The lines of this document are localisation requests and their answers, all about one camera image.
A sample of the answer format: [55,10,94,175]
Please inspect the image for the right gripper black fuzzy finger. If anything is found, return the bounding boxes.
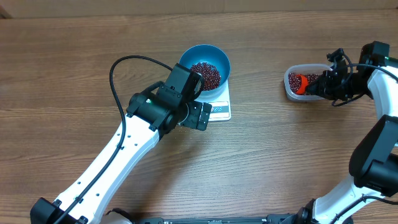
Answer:
[306,75,326,89]
[306,83,325,98]

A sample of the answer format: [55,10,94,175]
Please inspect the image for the red scoop blue handle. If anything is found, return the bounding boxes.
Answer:
[295,74,308,95]

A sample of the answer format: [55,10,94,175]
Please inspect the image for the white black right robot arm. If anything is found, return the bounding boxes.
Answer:
[284,53,397,223]

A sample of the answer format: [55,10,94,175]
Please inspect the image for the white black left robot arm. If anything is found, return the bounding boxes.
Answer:
[30,82,212,223]

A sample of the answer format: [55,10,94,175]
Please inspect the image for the white digital kitchen scale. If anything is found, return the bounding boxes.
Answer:
[196,81,232,122]

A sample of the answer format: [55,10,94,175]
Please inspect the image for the red beans in bowl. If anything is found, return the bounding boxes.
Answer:
[191,62,221,91]

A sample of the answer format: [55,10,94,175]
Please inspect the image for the teal plastic bowl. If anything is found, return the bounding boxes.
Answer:
[179,44,231,87]

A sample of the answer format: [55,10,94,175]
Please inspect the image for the clear plastic container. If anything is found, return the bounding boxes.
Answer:
[284,63,331,102]

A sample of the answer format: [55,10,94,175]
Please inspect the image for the red adzuki beans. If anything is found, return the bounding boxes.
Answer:
[288,72,318,93]

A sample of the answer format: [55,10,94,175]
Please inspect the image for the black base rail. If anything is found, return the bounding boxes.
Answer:
[105,208,354,224]

